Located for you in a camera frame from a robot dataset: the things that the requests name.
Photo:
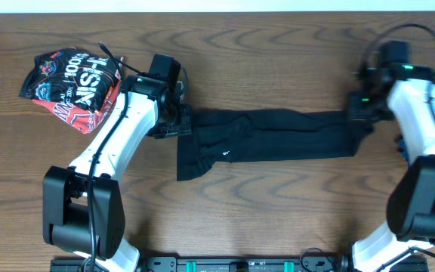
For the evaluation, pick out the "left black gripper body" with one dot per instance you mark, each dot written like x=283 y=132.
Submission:
x=177 y=122

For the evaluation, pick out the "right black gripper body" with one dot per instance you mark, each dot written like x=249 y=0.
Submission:
x=370 y=106

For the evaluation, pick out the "folded black printed shirt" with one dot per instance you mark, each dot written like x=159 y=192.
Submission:
x=72 y=76

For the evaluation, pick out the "black Hydrogen t-shirt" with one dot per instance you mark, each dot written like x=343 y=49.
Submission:
x=266 y=135

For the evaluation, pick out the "folded red printed shirt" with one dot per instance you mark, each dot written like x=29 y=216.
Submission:
x=84 y=121

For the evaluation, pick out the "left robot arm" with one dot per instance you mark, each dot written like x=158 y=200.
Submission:
x=82 y=204

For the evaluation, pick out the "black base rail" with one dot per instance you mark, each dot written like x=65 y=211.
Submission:
x=310 y=260

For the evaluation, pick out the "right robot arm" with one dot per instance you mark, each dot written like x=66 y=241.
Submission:
x=396 y=89

